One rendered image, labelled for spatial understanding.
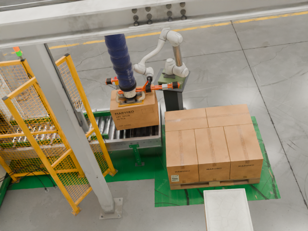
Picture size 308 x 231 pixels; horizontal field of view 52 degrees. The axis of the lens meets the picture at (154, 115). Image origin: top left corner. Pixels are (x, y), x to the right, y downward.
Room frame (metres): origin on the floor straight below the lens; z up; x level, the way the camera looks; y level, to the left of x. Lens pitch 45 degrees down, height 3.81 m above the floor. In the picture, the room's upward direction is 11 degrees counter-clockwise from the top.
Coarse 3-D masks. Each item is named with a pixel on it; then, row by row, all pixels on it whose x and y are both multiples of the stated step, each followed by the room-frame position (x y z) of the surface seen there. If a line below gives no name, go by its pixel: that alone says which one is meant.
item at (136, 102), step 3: (135, 99) 3.10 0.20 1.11; (123, 102) 3.12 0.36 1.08; (126, 102) 3.11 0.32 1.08; (132, 102) 3.09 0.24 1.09; (135, 102) 3.07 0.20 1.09; (138, 102) 3.06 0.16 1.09; (141, 102) 3.05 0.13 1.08; (120, 105) 3.08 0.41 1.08; (123, 105) 3.07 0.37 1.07; (126, 105) 3.06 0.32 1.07; (129, 105) 3.06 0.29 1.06
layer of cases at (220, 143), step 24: (168, 120) 3.17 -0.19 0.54; (192, 120) 3.08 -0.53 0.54; (216, 120) 2.99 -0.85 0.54; (240, 120) 2.90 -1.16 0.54; (168, 144) 2.72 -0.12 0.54; (192, 144) 2.64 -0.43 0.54; (216, 144) 2.57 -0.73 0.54; (240, 144) 2.49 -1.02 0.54; (168, 168) 2.37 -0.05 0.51; (192, 168) 2.33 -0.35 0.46; (216, 168) 2.29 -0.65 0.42; (240, 168) 2.25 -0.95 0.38
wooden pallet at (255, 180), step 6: (222, 180) 2.27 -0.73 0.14; (228, 180) 2.26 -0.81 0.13; (234, 180) 2.31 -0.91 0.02; (240, 180) 2.30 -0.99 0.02; (246, 180) 2.28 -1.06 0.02; (252, 180) 2.22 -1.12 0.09; (258, 180) 2.21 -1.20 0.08; (174, 186) 2.36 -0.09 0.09; (180, 186) 2.35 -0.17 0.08; (186, 186) 2.37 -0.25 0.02; (192, 186) 2.35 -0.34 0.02; (198, 186) 2.33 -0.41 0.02; (204, 186) 2.31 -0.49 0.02; (210, 186) 2.30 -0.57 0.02; (216, 186) 2.28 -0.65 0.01
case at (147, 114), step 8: (112, 96) 3.32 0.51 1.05; (136, 96) 3.22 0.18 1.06; (152, 96) 3.15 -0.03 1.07; (112, 104) 3.15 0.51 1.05; (144, 104) 3.02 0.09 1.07; (152, 104) 3.00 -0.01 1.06; (112, 112) 3.05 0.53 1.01; (120, 112) 3.04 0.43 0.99; (128, 112) 3.03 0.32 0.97; (136, 112) 3.02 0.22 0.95; (144, 112) 3.01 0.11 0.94; (152, 112) 3.00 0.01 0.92; (120, 120) 3.05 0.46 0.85; (128, 120) 3.04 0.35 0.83; (136, 120) 3.02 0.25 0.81; (144, 120) 3.01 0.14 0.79; (152, 120) 3.00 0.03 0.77; (120, 128) 3.05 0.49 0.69; (128, 128) 3.04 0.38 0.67
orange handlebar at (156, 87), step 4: (112, 80) 3.49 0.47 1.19; (116, 80) 3.47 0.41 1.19; (168, 84) 3.15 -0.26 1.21; (136, 88) 3.21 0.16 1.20; (140, 88) 3.19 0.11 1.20; (144, 88) 3.18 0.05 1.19; (152, 88) 3.14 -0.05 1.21; (156, 88) 3.13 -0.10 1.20; (160, 88) 3.12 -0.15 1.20; (120, 92) 3.20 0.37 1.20
